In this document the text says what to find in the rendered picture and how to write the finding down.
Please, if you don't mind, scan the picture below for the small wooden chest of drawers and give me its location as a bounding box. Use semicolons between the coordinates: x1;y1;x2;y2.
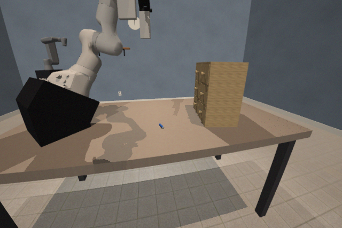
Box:
195;61;249;127

